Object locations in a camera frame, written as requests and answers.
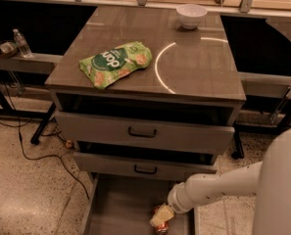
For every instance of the grey side bench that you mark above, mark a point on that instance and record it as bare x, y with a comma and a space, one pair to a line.
38, 63

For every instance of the middle grey drawer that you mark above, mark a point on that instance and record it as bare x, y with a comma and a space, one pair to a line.
138, 168

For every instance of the green chip bag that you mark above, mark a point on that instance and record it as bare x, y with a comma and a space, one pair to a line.
112, 65

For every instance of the clear plastic water bottle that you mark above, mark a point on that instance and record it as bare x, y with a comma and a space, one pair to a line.
22, 44

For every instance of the top grey drawer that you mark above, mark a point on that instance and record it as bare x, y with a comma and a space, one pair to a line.
150, 134

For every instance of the small dish with items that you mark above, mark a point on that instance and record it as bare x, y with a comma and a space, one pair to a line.
8, 49

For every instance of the grey drawer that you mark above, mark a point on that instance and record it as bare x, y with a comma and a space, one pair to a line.
150, 134
122, 205
138, 168

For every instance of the white bowl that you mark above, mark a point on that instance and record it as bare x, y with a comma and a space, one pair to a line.
190, 15

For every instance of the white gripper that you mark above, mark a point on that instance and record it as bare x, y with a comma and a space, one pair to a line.
178, 201

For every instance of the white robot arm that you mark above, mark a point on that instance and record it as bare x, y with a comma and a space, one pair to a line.
269, 181

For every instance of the bottom grey drawer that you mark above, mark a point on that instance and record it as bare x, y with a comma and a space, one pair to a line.
122, 205

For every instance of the red coke can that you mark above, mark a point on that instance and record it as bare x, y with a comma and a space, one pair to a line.
162, 229

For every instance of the grey drawer cabinet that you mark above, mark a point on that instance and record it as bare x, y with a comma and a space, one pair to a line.
192, 78

